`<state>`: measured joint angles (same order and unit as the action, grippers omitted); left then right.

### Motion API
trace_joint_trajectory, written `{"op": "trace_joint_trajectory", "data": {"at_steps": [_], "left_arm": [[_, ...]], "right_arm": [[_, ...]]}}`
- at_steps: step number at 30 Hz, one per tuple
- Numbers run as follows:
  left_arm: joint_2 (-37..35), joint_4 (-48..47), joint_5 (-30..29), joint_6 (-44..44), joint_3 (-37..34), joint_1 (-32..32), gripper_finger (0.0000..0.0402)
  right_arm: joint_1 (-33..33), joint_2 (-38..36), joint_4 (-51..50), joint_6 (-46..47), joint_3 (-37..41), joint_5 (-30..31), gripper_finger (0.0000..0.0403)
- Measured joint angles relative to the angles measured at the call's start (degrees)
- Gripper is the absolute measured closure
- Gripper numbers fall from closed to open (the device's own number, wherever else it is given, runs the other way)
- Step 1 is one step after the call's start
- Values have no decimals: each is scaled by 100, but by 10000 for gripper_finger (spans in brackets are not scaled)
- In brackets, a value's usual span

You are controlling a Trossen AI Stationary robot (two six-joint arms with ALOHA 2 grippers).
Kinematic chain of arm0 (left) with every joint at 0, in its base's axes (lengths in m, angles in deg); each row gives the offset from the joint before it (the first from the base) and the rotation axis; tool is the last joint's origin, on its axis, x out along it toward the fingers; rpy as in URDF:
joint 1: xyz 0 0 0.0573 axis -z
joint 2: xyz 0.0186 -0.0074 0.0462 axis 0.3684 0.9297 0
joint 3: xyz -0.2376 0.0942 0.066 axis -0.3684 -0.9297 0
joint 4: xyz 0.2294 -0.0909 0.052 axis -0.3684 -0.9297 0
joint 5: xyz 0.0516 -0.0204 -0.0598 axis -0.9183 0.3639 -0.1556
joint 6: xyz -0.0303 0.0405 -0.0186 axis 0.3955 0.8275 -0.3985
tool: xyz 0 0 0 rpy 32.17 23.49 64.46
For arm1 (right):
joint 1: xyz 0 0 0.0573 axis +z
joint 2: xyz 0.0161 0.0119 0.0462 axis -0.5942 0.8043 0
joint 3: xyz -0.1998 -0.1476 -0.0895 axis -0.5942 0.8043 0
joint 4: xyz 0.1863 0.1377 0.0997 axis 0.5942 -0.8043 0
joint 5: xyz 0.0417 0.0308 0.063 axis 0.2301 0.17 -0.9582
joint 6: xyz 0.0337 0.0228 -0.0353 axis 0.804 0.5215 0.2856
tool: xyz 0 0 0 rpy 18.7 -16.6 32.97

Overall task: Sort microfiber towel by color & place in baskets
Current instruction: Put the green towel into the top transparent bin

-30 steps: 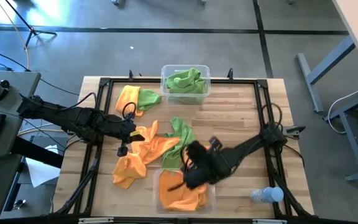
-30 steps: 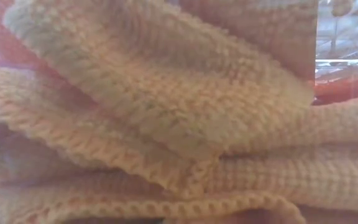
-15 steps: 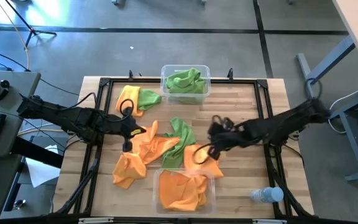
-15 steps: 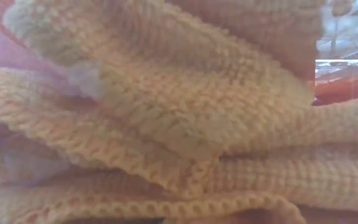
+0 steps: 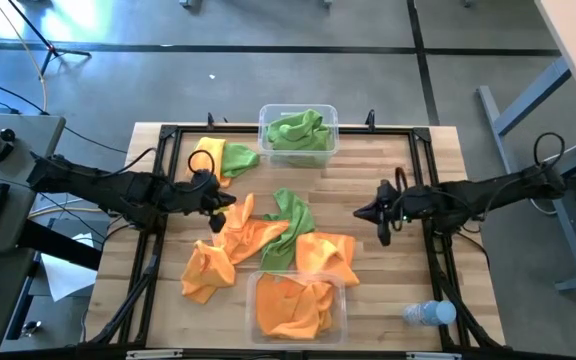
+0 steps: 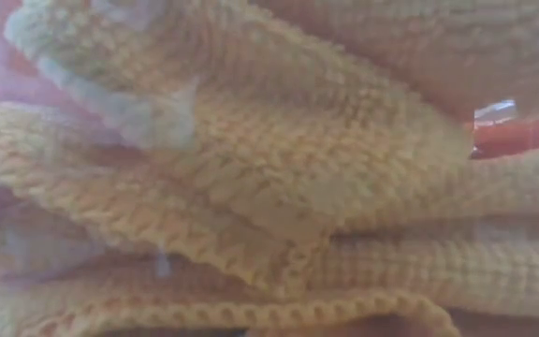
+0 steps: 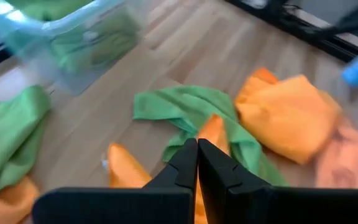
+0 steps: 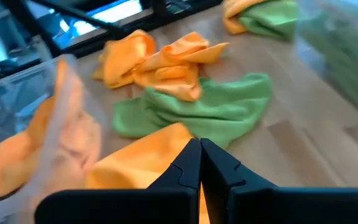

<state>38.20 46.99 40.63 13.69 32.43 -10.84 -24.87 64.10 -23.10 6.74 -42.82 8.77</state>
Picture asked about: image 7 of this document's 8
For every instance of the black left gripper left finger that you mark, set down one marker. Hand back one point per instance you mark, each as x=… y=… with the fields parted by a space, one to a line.
x=120 y=205

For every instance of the green microfiber towel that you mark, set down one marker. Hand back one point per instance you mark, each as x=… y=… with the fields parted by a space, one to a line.
x=104 y=40
x=8 y=133
x=182 y=102

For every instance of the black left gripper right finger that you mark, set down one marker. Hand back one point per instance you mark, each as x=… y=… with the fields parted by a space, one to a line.
x=259 y=205

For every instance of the orange microfiber towel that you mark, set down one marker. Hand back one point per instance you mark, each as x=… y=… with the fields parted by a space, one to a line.
x=346 y=161
x=126 y=168
x=287 y=115
x=5 y=205

